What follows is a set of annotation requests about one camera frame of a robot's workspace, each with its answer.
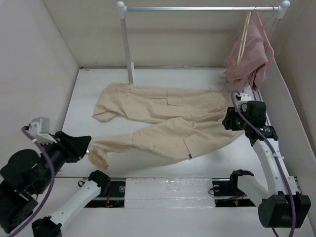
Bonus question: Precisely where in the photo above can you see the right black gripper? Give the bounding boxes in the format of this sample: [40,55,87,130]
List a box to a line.
[221,106,251,130]

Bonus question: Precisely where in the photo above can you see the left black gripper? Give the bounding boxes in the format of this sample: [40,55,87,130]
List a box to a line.
[34,128,93,190]

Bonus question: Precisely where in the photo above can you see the beige trousers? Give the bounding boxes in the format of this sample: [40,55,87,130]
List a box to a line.
[88,83,242,170]

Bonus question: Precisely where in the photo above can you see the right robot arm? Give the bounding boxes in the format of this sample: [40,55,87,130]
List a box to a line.
[222,94,311,230]

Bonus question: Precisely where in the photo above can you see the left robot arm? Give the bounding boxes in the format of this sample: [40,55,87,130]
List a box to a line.
[0,126,111,237]

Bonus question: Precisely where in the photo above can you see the pink plastic hanger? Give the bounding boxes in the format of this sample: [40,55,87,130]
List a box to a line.
[255,12,275,67]

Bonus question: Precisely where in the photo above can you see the cream wooden hanger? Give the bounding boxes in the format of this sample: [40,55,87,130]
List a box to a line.
[237,12,252,65]

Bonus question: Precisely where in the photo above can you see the pink hanging garment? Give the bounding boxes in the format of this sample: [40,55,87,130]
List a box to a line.
[224,21,268,91]

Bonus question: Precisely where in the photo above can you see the white clothes rack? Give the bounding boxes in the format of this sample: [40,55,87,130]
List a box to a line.
[117,0,290,84]

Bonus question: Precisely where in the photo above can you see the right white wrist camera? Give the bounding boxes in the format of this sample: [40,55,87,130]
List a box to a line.
[232,92,252,112]

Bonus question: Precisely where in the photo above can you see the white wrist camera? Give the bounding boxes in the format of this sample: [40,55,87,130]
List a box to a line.
[28,117,57,144]
[232,92,252,112]

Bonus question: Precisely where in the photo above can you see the aluminium rail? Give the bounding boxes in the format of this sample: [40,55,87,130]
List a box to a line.
[251,90,301,196]

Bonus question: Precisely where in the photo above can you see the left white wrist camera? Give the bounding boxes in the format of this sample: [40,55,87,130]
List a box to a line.
[28,117,57,144]

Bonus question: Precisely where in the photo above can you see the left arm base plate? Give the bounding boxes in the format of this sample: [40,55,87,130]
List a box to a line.
[85,179,126,208]

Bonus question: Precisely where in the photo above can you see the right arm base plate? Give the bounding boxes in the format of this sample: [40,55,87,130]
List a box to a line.
[208,179,255,208]

